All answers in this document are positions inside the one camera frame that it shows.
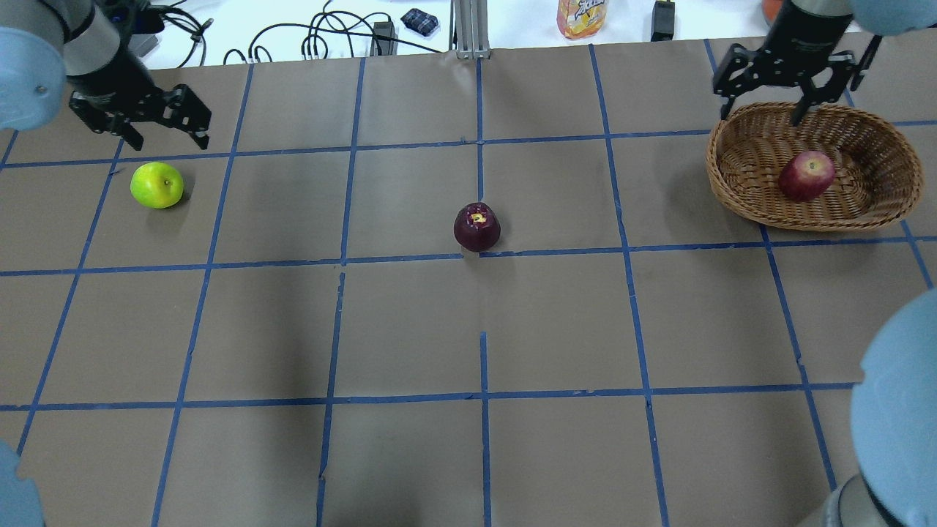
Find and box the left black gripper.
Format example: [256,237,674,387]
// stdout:
[70,48,213,152]

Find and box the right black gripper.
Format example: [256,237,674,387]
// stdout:
[712,1,857,127]

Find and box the green apple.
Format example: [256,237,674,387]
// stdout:
[130,162,185,209]

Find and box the red yellow apple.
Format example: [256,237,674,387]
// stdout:
[777,150,836,203]

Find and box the dark red apple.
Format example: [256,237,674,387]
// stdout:
[454,201,502,253]

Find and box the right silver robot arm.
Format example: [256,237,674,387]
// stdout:
[706,1,935,526]

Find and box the wicker basket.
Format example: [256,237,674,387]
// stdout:
[706,101,925,231]

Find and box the black power adapter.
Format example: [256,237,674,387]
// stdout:
[650,1,676,41]
[369,20,397,56]

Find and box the orange drink bottle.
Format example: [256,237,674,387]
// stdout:
[556,0,608,40]

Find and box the dark blue pouch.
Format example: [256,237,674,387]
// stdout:
[400,9,441,37]

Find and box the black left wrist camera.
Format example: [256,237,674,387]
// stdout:
[98,1,165,39]

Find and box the aluminium frame post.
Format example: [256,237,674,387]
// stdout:
[449,0,491,60]

